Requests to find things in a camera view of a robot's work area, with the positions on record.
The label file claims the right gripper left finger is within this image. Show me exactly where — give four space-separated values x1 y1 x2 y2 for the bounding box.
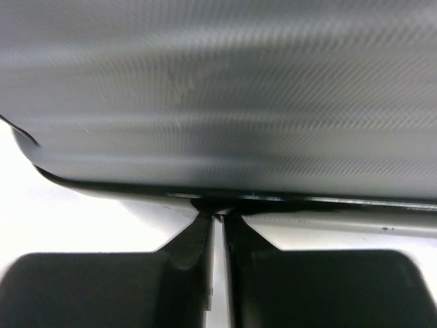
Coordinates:
1 213 213 327

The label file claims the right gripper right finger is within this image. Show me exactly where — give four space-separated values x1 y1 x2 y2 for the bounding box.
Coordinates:
224 215 434 327

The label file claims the grey suitcase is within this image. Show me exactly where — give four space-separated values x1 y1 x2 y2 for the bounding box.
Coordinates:
0 0 437 252

